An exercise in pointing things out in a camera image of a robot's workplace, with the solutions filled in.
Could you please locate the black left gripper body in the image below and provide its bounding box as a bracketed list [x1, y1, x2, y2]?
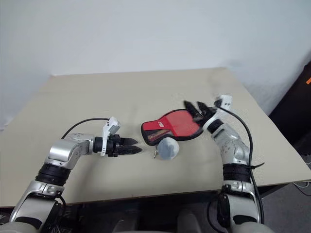
[106, 133, 121, 158]

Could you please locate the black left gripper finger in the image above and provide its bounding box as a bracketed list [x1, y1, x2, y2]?
[119, 145, 142, 156]
[119, 137, 139, 147]

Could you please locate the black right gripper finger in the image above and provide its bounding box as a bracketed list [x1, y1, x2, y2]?
[183, 100, 199, 119]
[196, 101, 212, 114]

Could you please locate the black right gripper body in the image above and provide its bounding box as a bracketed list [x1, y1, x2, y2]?
[193, 106, 218, 122]

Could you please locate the black and red paddle case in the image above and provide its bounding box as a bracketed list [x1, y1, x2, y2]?
[140, 108, 205, 147]

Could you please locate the grey plush ball keychain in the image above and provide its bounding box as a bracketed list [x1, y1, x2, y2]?
[152, 136, 181, 161]

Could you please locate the black cabinet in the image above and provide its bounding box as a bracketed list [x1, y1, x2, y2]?
[268, 56, 311, 156]

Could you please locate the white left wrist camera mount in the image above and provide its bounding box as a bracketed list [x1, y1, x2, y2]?
[100, 116, 122, 156]

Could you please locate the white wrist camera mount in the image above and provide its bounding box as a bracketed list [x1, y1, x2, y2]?
[201, 94, 234, 130]
[100, 116, 122, 156]

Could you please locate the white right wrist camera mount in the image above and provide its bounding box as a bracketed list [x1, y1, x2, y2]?
[201, 94, 234, 130]

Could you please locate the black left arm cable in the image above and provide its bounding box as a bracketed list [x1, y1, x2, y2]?
[60, 117, 110, 139]

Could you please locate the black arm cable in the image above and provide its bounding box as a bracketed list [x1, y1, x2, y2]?
[60, 117, 110, 139]
[216, 103, 266, 225]

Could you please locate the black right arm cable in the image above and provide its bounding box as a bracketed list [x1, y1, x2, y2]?
[216, 103, 266, 225]

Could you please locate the thin white floor cable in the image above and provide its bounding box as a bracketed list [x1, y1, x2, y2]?
[293, 159, 311, 191]

